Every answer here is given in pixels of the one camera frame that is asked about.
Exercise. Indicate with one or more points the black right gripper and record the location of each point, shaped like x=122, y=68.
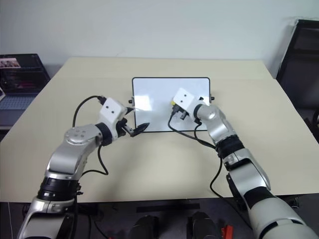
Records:
x=180, y=113

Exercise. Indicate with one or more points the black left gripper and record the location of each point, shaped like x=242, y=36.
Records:
x=125, y=130

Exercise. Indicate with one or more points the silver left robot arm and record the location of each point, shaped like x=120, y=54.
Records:
x=74, y=149

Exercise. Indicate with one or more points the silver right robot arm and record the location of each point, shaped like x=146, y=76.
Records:
x=249, y=174

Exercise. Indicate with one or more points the black framed whiteboard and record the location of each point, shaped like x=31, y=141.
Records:
x=154, y=99

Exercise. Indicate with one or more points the dark rounded shape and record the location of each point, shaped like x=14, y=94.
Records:
x=145, y=227
x=202, y=225

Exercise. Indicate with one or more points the open laptop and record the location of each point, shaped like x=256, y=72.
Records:
x=18, y=74

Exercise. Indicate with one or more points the red tool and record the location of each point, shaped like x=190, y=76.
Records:
x=226, y=231

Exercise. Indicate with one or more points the black chair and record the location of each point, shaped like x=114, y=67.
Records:
x=299, y=62

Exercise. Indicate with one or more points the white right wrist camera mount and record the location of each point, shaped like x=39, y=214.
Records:
x=184, y=98

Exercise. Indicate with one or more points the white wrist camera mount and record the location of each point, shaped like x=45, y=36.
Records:
x=184, y=98
x=111, y=110

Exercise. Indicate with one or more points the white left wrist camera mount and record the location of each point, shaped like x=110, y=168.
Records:
x=111, y=110

